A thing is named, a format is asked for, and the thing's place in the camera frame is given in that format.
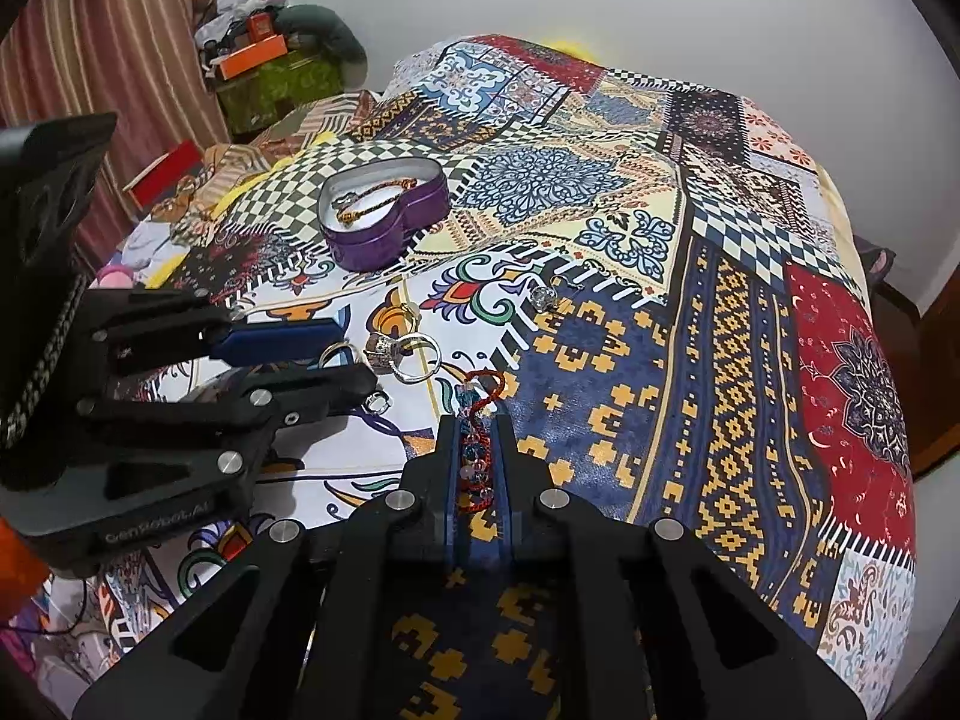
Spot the gold chain in tin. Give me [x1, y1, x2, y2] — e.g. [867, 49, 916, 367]
[334, 175, 421, 227]

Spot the orange cloth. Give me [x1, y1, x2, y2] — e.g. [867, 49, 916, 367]
[0, 516, 47, 620]

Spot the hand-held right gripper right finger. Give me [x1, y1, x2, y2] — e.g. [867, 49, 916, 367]
[493, 399, 869, 720]

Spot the dark wooden furniture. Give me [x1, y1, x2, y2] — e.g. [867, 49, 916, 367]
[853, 232, 960, 482]

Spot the dark green cushion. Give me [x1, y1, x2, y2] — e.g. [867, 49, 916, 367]
[279, 4, 369, 85]

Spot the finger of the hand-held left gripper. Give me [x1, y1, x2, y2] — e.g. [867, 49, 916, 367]
[77, 362, 380, 482]
[88, 287, 346, 377]

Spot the striped curtain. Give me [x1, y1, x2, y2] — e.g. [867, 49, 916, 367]
[0, 0, 235, 275]

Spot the red and blue beaded bracelet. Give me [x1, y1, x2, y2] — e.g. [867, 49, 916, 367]
[450, 370, 502, 520]

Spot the red flat box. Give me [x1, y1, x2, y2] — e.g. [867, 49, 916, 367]
[122, 139, 204, 212]

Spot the large silver stone ring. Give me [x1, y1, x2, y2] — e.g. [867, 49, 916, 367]
[364, 330, 444, 384]

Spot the patchwork printed blanket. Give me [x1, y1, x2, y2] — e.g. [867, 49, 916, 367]
[0, 34, 920, 720]

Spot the purple heart-shaped tin box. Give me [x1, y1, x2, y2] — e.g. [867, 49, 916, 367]
[316, 159, 452, 272]

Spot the orange box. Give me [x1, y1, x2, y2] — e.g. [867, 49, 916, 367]
[216, 33, 288, 81]

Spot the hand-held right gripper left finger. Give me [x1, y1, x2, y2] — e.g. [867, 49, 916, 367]
[71, 415, 457, 720]

